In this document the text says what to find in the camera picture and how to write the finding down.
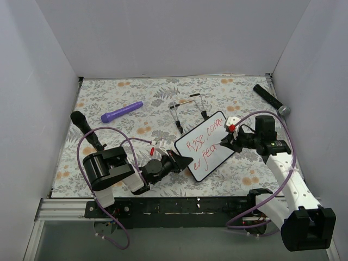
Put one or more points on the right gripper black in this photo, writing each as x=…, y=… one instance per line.
x=236, y=139

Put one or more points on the black microphone silver head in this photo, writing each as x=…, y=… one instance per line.
x=282, y=109

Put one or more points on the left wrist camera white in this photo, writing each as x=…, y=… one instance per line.
x=160, y=146

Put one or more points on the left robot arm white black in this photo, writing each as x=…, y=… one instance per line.
x=108, y=167

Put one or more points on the wire whiteboard stand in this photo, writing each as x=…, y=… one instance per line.
x=192, y=103

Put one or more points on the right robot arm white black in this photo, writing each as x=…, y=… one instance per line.
x=303, y=222

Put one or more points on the floral patterned table mat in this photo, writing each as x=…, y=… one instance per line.
x=134, y=112

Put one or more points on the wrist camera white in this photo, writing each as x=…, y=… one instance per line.
x=160, y=146
x=232, y=124

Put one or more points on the black base frame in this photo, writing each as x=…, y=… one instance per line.
x=176, y=212

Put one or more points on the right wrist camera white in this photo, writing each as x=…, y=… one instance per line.
x=232, y=124

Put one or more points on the small whiteboard black frame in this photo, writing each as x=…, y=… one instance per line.
x=200, y=144

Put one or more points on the purple flashlight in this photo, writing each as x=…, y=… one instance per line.
x=109, y=117

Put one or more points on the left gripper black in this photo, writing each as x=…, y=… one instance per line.
x=174, y=161

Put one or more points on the black microphone on stand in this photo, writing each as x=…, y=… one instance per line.
x=79, y=120

